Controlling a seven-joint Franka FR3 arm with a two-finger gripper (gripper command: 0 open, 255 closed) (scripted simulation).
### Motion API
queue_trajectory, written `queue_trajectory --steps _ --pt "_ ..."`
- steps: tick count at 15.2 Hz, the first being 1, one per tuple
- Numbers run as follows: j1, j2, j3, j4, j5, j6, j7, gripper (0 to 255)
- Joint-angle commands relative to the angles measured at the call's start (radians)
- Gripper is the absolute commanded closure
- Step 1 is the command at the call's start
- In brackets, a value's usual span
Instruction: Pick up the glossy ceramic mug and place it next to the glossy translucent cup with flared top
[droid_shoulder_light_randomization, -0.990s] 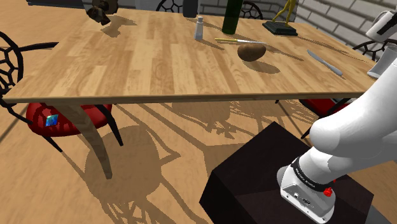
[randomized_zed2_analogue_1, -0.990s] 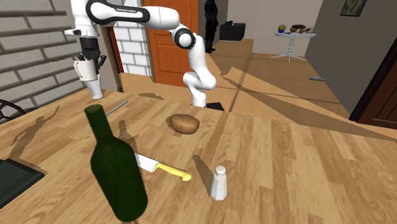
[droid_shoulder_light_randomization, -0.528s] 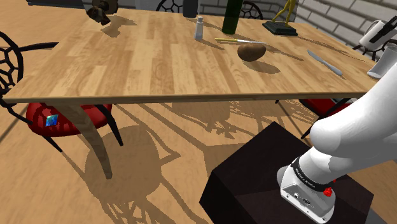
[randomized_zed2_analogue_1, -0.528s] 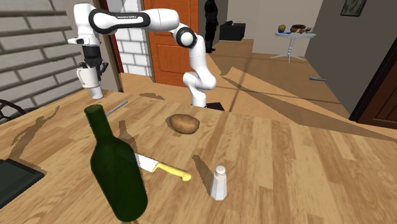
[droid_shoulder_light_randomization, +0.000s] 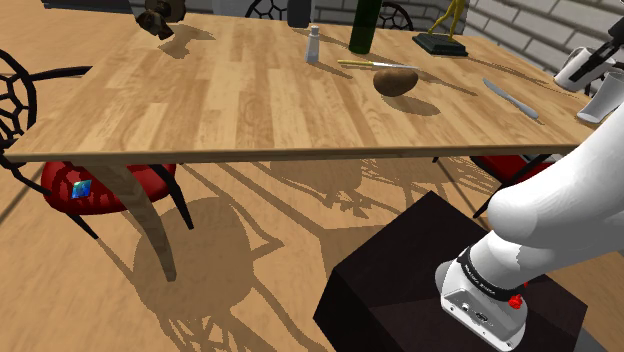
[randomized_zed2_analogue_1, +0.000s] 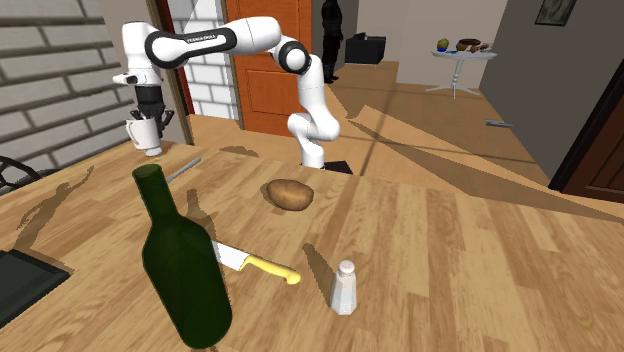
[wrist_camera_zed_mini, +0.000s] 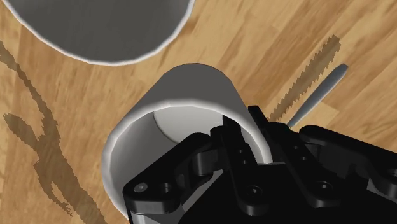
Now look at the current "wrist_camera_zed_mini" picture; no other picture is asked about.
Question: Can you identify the grey cutlery piece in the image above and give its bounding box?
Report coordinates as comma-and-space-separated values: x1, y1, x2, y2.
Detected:
286, 63, 349, 129

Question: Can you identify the white bowl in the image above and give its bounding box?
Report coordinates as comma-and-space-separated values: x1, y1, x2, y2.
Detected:
2, 0, 196, 67

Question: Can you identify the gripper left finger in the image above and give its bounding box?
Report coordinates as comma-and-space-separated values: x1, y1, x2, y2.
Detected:
122, 114, 269, 217

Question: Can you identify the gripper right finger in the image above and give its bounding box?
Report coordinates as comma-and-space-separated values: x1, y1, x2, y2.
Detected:
247, 105, 397, 209

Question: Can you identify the white cup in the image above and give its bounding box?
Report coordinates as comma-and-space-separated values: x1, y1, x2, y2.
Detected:
101, 62, 274, 220

